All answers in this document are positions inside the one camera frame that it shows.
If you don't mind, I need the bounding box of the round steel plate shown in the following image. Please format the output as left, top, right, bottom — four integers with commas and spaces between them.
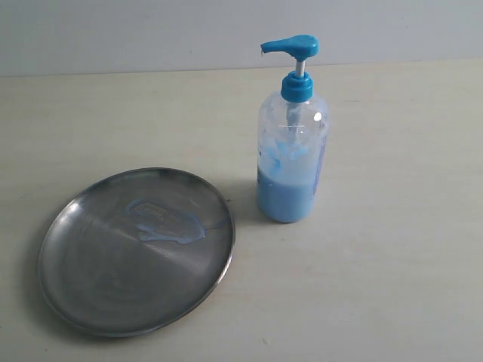
37, 167, 235, 338

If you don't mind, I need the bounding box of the blue soap pump bottle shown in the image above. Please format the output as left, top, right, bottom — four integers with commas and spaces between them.
257, 35, 329, 223

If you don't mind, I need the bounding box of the blue soap smear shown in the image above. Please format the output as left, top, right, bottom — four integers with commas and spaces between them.
125, 199, 205, 245

